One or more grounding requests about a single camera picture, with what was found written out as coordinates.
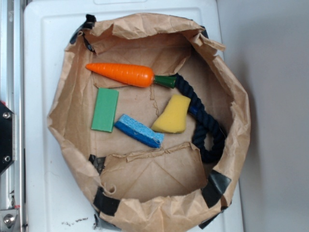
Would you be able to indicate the orange toy carrot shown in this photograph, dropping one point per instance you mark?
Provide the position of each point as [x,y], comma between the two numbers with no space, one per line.
[134,75]

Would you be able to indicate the yellow sponge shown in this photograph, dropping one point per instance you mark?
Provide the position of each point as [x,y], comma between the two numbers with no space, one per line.
[173,118]

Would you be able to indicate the blue sponge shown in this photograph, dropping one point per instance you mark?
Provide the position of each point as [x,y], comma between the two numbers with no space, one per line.
[139,131]

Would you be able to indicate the green rectangular block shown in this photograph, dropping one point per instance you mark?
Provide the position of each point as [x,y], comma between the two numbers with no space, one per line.
[105,109]

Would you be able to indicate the brown paper bag bin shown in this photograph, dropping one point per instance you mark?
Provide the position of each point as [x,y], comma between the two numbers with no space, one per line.
[192,177]

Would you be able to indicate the white plastic tray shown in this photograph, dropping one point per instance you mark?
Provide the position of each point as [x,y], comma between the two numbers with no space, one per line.
[55,203]

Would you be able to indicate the black mounting bracket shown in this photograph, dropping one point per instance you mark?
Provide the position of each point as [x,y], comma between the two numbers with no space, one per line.
[7,137]

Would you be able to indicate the aluminium frame rail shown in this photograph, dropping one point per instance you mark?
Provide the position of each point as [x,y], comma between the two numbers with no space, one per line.
[13,214]

